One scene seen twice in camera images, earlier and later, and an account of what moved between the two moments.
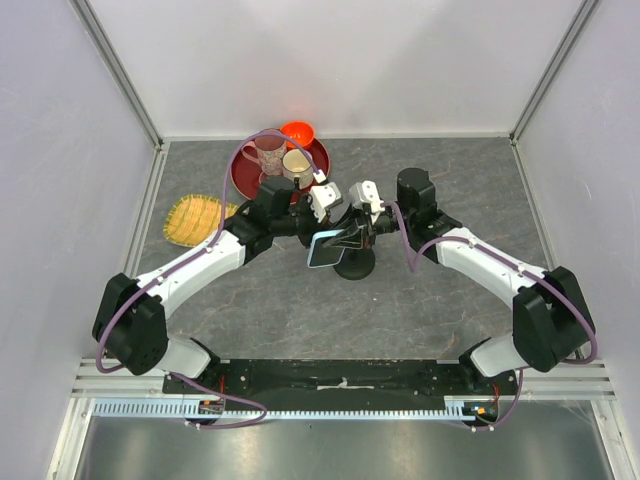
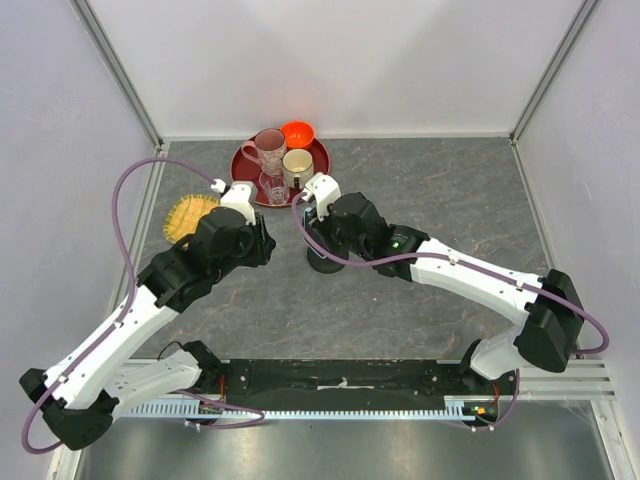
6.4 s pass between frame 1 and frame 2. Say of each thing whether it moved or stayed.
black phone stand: moved
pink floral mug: stayed
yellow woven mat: stayed
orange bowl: stayed
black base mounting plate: stayed
